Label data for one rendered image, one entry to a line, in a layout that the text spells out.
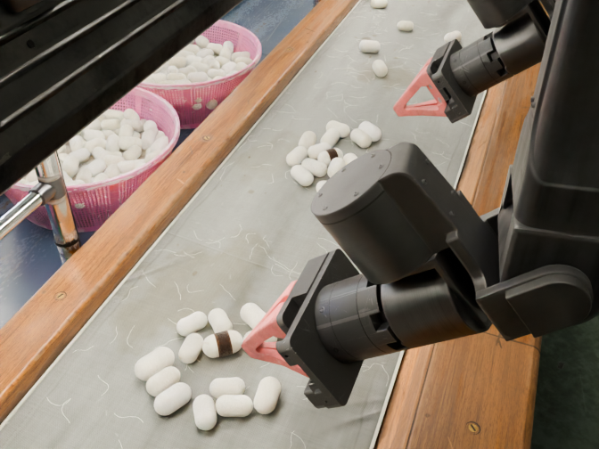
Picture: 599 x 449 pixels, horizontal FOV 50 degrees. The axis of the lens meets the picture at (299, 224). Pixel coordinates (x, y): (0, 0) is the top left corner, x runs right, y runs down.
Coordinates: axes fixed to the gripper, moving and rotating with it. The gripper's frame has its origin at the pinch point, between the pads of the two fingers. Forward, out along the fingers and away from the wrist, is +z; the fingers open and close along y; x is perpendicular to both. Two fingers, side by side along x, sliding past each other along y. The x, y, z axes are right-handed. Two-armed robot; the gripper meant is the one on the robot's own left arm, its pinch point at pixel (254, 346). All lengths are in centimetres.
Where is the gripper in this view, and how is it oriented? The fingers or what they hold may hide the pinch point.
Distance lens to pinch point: 52.3
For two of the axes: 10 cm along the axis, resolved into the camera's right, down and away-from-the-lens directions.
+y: -3.6, 5.9, -7.2
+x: 5.9, 7.5, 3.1
